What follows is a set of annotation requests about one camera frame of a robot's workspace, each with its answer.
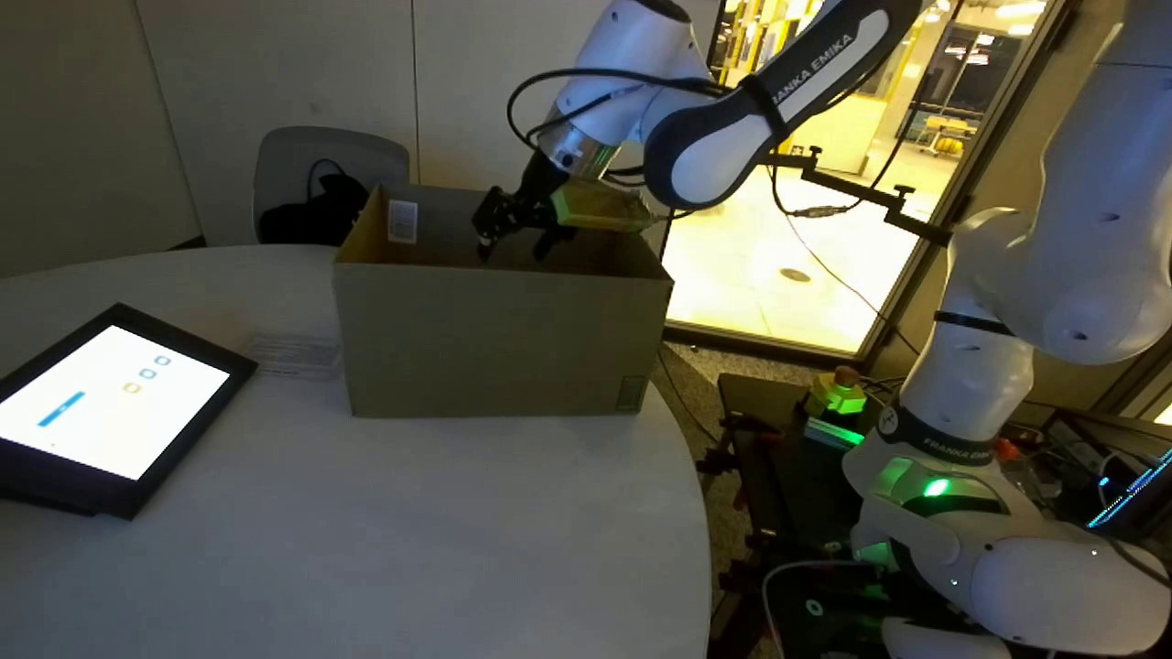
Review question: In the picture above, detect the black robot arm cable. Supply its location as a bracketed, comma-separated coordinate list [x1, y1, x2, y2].
[501, 63, 724, 170]

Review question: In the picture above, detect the black bag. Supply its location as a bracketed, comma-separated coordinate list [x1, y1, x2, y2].
[254, 170, 375, 251]

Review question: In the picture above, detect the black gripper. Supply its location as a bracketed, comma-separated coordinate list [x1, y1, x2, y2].
[468, 155, 580, 263]

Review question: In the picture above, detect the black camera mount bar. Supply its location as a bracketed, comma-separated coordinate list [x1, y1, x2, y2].
[765, 143, 960, 245]

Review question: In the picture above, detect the open cardboard box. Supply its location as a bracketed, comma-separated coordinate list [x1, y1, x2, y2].
[329, 180, 678, 420]

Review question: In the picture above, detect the black equipment cart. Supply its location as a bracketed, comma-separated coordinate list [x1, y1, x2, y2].
[694, 370, 929, 659]

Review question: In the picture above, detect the black tablet with lit screen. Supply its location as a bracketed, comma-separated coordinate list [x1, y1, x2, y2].
[0, 302, 260, 524]

